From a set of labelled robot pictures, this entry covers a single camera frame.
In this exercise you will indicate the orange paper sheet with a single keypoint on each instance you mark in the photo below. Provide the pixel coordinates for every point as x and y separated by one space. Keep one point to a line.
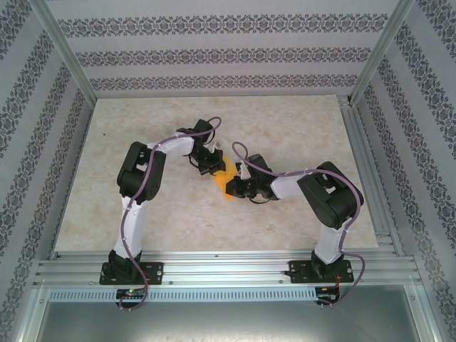
222 180

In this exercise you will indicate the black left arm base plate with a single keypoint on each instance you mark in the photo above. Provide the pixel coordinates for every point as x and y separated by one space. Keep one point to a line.
155 272

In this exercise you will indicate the aluminium frame post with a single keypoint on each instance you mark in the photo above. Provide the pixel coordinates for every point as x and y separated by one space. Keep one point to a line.
64 50
383 50

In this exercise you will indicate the aluminium side rail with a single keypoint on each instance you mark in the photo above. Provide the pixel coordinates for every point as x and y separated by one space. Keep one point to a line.
370 160

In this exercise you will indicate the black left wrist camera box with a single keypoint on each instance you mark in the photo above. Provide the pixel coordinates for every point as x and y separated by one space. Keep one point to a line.
203 128

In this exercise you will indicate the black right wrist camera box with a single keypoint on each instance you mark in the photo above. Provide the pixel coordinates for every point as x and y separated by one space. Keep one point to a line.
258 162

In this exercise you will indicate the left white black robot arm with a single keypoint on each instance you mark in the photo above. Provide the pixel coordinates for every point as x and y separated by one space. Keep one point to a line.
130 228

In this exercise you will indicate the grey sheet metal panel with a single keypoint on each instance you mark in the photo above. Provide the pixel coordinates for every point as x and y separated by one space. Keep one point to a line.
228 322

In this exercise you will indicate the long aluminium mounting rail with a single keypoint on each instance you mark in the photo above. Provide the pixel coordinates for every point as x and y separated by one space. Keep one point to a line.
228 267

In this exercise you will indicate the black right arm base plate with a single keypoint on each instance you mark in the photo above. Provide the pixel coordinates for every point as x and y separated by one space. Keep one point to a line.
297 272

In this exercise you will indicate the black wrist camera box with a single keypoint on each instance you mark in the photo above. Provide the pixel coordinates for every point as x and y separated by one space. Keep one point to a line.
203 128
258 162

